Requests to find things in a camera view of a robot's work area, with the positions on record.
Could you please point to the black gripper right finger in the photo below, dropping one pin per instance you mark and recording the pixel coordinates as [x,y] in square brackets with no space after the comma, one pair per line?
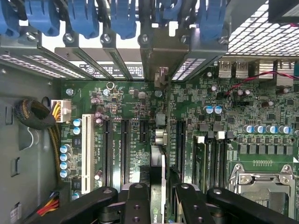
[190,205]

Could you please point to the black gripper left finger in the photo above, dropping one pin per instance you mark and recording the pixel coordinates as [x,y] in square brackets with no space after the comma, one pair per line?
[136,205]

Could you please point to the long black expansion slot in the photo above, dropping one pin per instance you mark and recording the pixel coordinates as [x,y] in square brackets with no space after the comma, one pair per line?
[181,149]
[126,151]
[107,151]

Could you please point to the white PCI expansion slot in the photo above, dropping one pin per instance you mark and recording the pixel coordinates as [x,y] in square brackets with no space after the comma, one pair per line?
[87,151]

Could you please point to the metal CPU socket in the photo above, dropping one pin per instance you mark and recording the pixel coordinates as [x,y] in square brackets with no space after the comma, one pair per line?
[261,186]

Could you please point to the short black expansion slot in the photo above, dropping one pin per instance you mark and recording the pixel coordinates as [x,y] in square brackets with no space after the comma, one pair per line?
[144,131]

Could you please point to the green motherboard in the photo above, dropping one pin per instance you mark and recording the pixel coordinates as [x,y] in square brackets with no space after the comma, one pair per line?
[140,98]

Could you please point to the white power connector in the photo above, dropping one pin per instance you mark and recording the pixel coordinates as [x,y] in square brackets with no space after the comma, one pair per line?
[63,109]

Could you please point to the silver USB port block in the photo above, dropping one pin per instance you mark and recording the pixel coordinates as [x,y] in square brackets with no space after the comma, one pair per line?
[233,70]

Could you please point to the blue card retention clip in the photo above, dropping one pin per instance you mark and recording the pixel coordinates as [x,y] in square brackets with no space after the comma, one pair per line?
[83,21]
[43,18]
[8,21]
[122,21]
[210,23]
[170,11]

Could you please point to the black open PC case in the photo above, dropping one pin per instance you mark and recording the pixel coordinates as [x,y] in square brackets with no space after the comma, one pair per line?
[14,44]

